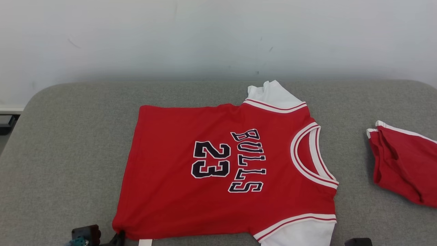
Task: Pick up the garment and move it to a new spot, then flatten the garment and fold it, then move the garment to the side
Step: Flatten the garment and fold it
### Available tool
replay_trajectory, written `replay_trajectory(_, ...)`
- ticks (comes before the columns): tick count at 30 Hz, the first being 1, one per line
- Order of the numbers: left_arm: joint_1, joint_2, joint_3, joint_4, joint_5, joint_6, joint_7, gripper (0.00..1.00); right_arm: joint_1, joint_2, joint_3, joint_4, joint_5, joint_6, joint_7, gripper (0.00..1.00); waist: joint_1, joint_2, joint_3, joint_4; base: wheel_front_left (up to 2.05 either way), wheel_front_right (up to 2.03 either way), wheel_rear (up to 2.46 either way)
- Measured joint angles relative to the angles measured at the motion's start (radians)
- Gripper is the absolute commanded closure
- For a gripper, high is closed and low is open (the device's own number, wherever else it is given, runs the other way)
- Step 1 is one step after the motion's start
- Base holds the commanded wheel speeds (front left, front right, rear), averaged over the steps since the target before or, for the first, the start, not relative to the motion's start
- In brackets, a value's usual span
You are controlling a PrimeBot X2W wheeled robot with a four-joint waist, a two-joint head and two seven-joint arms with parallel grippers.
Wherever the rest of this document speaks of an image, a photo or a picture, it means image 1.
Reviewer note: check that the red Bulls basketball jersey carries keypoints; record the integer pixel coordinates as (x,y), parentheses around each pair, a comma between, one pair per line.
(164,191)

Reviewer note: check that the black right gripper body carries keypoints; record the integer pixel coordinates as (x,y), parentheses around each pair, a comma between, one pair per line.
(358,242)

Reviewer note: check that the red Bulls basketball shorts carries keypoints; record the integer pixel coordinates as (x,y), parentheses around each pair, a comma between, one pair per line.
(406,164)

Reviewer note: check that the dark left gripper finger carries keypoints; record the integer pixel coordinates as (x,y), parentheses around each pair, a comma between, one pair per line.
(117,240)

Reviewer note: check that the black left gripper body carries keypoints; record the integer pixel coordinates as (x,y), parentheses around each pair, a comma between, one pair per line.
(91,234)

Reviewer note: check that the white wall baseboard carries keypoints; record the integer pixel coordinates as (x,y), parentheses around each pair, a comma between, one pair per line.
(10,110)

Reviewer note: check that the left wrist teal connector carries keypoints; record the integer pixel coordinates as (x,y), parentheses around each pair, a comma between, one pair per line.
(78,242)

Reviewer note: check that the dark floor object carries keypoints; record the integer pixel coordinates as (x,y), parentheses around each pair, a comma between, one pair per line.
(6,121)

